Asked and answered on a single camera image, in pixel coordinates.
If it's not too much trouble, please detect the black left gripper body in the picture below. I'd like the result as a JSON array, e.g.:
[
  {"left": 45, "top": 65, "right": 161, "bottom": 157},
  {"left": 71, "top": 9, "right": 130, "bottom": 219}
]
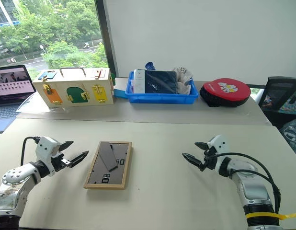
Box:
[{"left": 52, "top": 152, "right": 72, "bottom": 173}]

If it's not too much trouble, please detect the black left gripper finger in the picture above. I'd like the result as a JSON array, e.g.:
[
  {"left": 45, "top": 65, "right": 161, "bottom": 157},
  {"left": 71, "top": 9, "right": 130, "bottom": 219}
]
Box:
[
  {"left": 59, "top": 140, "right": 75, "bottom": 152},
  {"left": 66, "top": 150, "right": 90, "bottom": 168}
]

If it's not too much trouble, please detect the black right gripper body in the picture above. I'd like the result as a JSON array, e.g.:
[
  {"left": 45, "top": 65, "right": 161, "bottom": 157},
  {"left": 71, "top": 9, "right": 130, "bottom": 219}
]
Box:
[{"left": 199, "top": 146, "right": 219, "bottom": 172}]

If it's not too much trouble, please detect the laptop computer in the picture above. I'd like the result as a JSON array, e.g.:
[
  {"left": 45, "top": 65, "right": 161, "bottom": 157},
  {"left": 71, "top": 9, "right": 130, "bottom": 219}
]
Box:
[{"left": 0, "top": 64, "right": 37, "bottom": 134}]

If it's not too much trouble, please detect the red and black round case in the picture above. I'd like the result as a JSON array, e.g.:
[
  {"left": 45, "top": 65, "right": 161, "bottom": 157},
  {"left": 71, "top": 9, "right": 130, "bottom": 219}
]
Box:
[{"left": 199, "top": 77, "right": 252, "bottom": 108}]

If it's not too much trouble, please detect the wooden lock puzzle box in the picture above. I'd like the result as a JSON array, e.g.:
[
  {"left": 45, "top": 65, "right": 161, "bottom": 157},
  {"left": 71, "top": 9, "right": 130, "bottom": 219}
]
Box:
[{"left": 32, "top": 67, "right": 114, "bottom": 106}]

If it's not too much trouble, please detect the blue plastic bin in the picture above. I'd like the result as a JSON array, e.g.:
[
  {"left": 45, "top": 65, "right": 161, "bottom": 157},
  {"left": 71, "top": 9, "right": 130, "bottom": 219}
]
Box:
[{"left": 125, "top": 70, "right": 199, "bottom": 104}]

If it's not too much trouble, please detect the blue card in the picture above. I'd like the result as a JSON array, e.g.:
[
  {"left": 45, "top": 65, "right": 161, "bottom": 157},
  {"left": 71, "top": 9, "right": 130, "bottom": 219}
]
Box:
[{"left": 113, "top": 88, "right": 127, "bottom": 99}]

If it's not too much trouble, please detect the dark navy pouch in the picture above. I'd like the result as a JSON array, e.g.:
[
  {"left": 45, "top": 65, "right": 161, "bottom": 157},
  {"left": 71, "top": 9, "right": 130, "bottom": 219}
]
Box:
[{"left": 144, "top": 69, "right": 179, "bottom": 95}]

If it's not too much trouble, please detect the yellow tape strip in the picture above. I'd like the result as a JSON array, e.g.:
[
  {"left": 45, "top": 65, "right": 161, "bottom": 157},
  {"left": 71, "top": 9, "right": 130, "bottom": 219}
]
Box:
[{"left": 245, "top": 211, "right": 296, "bottom": 220}]

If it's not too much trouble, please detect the dark patterned bag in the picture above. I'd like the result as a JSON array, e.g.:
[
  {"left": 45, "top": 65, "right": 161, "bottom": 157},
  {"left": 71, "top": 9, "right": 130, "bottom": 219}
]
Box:
[{"left": 279, "top": 116, "right": 296, "bottom": 161}]

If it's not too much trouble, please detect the white slim carton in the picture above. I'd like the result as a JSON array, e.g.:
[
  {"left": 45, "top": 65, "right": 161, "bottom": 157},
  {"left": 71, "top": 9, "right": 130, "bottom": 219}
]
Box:
[{"left": 133, "top": 69, "right": 147, "bottom": 94}]

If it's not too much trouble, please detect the black mesh office chair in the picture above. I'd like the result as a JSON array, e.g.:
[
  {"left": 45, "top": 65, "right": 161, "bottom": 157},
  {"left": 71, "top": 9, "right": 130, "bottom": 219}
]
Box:
[{"left": 259, "top": 76, "right": 296, "bottom": 130}]

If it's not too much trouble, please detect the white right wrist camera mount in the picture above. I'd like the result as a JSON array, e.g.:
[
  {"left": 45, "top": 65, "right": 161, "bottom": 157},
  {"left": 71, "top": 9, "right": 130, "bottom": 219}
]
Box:
[{"left": 207, "top": 134, "right": 230, "bottom": 170}]

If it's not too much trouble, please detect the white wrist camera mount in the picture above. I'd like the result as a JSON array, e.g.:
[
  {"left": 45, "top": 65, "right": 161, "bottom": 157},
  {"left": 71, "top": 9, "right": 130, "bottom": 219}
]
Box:
[
  {"left": 207, "top": 134, "right": 230, "bottom": 170},
  {"left": 35, "top": 136, "right": 61, "bottom": 177}
]

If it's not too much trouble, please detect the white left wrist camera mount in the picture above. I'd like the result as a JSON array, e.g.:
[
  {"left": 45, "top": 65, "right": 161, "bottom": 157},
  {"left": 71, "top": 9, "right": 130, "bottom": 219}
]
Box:
[{"left": 35, "top": 136, "right": 61, "bottom": 177}]

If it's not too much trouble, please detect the wooden framed dark panel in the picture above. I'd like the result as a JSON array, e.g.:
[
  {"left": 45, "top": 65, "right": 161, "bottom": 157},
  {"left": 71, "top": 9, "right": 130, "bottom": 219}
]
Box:
[{"left": 83, "top": 140, "right": 133, "bottom": 191}]

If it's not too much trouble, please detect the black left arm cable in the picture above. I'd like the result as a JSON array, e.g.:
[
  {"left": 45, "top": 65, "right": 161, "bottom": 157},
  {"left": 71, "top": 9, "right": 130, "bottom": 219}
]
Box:
[{"left": 20, "top": 136, "right": 41, "bottom": 166}]

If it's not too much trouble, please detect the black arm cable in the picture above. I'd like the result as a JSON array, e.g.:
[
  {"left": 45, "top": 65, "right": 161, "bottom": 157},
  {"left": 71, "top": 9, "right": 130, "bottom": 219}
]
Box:
[
  {"left": 209, "top": 152, "right": 282, "bottom": 214},
  {"left": 20, "top": 136, "right": 41, "bottom": 166}
]

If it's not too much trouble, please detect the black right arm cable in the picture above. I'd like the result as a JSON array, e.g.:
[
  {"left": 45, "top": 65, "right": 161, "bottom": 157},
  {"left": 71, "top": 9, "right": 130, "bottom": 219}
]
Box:
[{"left": 209, "top": 152, "right": 282, "bottom": 214}]

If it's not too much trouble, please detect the dark window frame post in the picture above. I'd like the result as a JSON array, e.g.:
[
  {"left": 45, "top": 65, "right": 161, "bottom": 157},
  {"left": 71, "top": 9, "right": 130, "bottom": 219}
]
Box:
[{"left": 94, "top": 0, "right": 119, "bottom": 79}]

